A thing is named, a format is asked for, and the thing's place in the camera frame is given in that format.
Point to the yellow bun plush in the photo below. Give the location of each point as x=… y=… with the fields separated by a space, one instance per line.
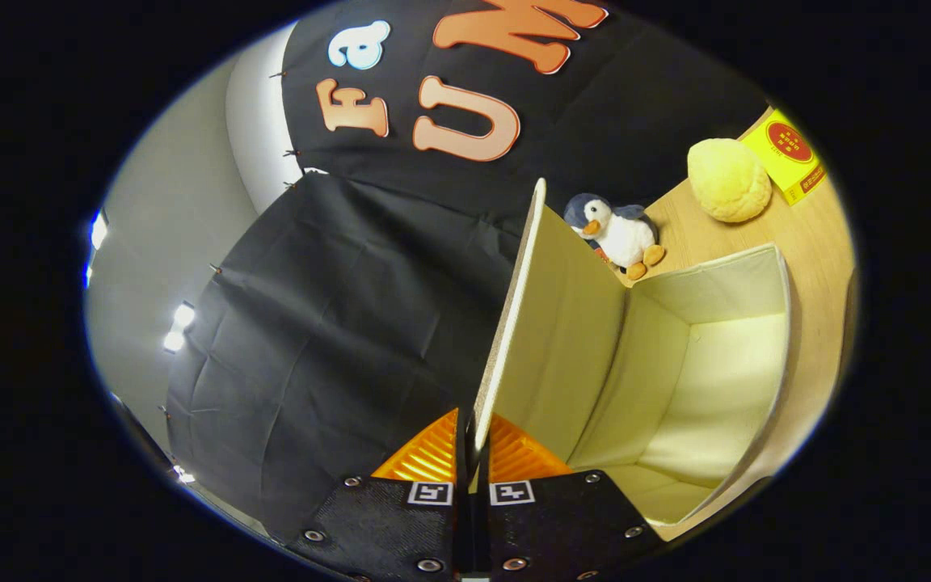
x=728 y=182

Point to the yellow book with red circle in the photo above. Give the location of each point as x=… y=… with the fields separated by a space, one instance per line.
x=789 y=149

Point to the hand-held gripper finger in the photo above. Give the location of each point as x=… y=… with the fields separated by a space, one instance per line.
x=483 y=517
x=463 y=461

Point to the penguin plush toy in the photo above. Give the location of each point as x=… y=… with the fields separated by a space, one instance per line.
x=623 y=234

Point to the brown fabric storage box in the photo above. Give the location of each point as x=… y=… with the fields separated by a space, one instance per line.
x=562 y=339

